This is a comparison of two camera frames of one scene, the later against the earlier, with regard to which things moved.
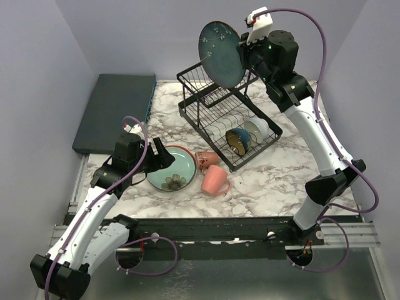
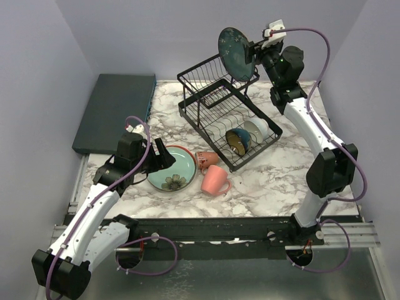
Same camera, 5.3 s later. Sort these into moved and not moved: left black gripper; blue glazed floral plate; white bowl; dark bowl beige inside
Moved: blue glazed floral plate
Not moved: dark bowl beige inside; white bowl; left black gripper
